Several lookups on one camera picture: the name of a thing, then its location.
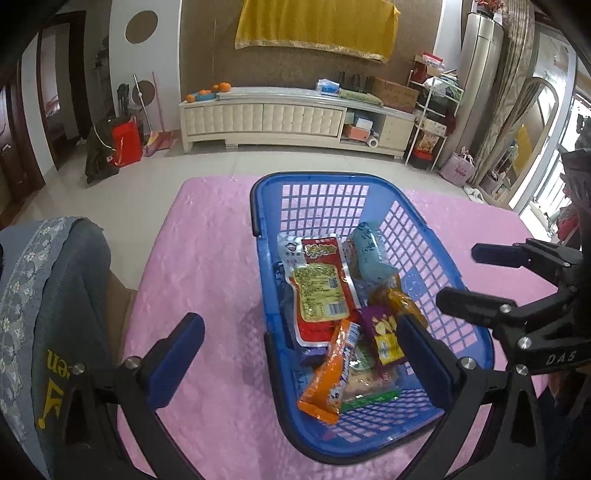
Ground white metal shelf rack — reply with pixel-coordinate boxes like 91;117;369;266
405;52;464;171

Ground oranges on blue plate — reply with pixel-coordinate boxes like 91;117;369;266
185;82;232;103

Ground person's right hand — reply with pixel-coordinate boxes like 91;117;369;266
548;370;590;419

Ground light blue snack packet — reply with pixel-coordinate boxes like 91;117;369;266
349;222;399;285

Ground pink white tote bag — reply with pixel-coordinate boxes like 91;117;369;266
440;147;476;188

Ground blue plastic basket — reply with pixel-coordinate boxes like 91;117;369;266
249;172;495;465

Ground brown cardboard box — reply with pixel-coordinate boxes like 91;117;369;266
370;78;419;113

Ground grey patterned chair cover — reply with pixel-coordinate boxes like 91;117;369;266
1;217;112;478

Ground silver red snack pouch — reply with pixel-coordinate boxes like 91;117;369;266
277;234;361;348

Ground yellow wall cloth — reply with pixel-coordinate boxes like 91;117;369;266
235;0;401;63

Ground green cracker packet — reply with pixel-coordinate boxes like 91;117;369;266
341;339;400;413

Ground pink quilted table cover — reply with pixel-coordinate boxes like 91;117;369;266
124;177;553;479

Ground orange sausage snack packet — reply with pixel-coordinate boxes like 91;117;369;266
297;319;360;424

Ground cream TV cabinet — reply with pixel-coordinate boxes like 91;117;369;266
179;87;415;159

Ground black bag on floor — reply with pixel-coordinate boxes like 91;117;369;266
84;118;119;185

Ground purple yellow chip packet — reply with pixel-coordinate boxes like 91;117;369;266
360;305;406;367

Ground red shopping bag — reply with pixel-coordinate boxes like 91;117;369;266
112;117;142;168

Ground blue tissue pack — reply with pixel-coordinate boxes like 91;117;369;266
315;79;341;96

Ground yellow snack pouch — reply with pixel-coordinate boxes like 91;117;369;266
369;274;428;328

